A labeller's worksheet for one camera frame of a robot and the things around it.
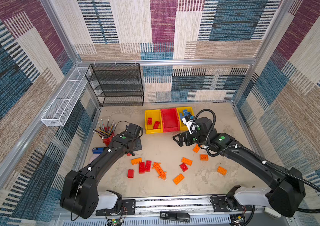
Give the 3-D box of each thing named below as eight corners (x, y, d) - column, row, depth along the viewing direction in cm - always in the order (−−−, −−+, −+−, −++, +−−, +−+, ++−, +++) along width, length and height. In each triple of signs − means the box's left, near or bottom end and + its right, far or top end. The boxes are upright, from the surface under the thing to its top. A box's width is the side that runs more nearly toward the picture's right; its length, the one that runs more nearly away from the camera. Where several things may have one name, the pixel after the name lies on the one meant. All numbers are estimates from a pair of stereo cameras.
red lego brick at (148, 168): (145, 171, 87) (144, 170, 86) (146, 161, 91) (146, 160, 90) (150, 172, 87) (150, 170, 85) (151, 162, 91) (151, 160, 89)
